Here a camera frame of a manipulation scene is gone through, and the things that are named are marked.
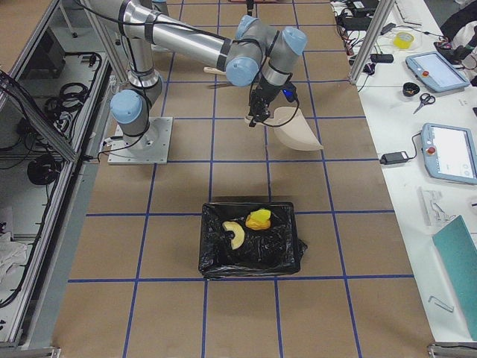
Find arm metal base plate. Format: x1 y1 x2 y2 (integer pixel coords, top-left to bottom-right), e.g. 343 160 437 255
107 117 173 165

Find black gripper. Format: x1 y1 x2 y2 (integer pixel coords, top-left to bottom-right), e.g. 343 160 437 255
248 77 279 128

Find beige crescent toy food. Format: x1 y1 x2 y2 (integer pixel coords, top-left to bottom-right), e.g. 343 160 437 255
222 221 245 250

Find black power adapter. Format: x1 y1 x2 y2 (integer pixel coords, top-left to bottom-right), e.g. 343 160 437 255
379 151 410 165

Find teach pendant near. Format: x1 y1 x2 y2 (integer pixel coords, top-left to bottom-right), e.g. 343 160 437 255
420 123 476 185

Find beige hand brush black bristles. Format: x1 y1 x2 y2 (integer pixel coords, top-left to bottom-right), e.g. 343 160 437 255
203 66 226 76

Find teach pendant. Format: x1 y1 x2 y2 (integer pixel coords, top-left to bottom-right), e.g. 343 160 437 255
420 123 476 185
405 51 470 92

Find aluminium frame post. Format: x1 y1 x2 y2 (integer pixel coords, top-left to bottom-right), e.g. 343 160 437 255
349 0 394 85

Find bin with black trash bag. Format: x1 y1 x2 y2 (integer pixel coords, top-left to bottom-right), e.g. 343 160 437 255
198 202 307 279

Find white cloth rag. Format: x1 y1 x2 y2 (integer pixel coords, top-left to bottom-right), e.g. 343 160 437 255
1 232 28 280

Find yellow tape roll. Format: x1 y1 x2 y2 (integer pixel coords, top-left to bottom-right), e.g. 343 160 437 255
393 31 414 50

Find teal folder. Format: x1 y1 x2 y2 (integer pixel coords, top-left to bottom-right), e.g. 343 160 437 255
432 216 476 340

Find teach pendant far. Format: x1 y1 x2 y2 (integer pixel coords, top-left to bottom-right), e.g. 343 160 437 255
405 51 470 92

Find black scissors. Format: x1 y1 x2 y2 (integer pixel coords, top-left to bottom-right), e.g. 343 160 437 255
413 92 436 114

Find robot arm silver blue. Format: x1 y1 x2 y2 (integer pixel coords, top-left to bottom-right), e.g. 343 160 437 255
78 1 322 151

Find small black bowl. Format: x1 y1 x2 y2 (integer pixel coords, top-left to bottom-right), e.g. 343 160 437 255
402 82 420 98

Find allen key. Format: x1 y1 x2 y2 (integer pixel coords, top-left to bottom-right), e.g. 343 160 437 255
428 295 455 313

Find yellow toy food slice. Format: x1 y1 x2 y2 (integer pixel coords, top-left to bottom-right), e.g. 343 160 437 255
250 208 271 223

